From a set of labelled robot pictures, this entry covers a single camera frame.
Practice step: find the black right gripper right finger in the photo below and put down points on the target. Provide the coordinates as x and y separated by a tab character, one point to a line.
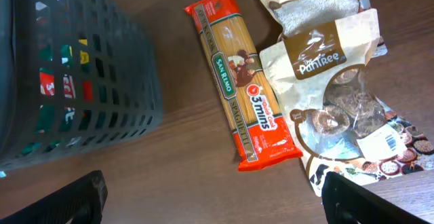
346	202

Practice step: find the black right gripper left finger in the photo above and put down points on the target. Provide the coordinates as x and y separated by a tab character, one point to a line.
81	201

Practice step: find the green Nescafe coffee bag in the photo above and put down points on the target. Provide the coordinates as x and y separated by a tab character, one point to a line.
47	88

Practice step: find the grey plastic basket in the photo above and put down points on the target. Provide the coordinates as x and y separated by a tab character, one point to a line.
126	100

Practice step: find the Pantree mushroom pouch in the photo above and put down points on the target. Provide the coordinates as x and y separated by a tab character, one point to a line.
319	79

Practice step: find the San Remo spaghetti packet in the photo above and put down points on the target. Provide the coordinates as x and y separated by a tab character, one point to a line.
259	130

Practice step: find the Pantree white grain pouch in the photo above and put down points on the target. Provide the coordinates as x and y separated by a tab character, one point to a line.
297	16

